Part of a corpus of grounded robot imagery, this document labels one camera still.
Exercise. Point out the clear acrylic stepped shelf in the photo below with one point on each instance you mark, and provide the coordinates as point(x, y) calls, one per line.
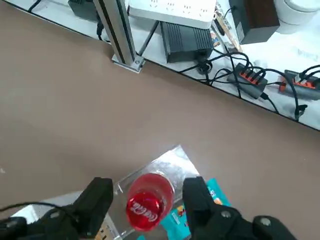
point(170, 162)

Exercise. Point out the black orange USB hub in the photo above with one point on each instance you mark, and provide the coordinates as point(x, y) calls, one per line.
point(302, 87)
point(247, 80)

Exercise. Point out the black ribbed power adapter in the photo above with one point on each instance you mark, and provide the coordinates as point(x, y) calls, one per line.
point(187, 40)

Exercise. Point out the red Coca-Cola bottle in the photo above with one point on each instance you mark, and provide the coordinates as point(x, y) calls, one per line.
point(147, 200)

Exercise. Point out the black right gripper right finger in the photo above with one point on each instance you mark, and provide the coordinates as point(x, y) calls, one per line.
point(207, 212)

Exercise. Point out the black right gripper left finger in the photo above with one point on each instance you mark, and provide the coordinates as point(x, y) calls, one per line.
point(82, 207)

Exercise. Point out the dark brown box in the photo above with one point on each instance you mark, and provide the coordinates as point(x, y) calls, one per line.
point(257, 20)

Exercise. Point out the white round container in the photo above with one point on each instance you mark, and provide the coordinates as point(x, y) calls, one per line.
point(297, 12)

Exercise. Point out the white power strip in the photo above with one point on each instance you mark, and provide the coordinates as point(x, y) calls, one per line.
point(172, 12)

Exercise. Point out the teal cartoon snack packet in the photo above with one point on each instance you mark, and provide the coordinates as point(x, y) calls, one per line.
point(175, 220)

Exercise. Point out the aluminium post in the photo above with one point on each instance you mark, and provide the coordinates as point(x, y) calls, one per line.
point(117, 30)

